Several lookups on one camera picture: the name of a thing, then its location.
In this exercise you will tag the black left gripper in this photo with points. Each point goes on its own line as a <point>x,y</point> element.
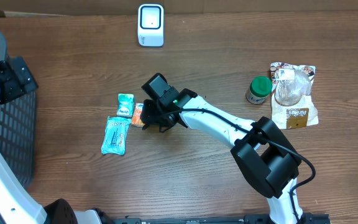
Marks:
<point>6,73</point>

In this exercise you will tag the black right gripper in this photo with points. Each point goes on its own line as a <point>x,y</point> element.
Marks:
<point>150,117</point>

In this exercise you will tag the orange tissue pack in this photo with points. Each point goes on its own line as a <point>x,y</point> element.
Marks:
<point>136,120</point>

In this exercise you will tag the small teal tissue pack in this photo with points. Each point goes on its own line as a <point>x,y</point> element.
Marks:
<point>126,105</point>

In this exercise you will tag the large teal wipes pack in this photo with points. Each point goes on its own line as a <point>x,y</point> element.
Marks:
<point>115,136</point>

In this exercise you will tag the green lid white jar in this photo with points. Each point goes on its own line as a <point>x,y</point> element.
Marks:
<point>259,90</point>

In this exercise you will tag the beige paper bag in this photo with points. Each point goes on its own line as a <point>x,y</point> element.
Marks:
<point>292,105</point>

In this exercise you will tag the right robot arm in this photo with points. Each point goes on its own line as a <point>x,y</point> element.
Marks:
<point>265,157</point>

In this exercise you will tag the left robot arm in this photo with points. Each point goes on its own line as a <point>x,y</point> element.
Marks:
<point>16,205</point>

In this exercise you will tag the white barcode scanner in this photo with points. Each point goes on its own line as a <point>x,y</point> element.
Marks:
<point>150,25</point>

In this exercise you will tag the grey plastic mesh basket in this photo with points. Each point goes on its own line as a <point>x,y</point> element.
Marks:
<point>17,130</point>

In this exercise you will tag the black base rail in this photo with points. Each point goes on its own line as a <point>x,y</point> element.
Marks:
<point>307,218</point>

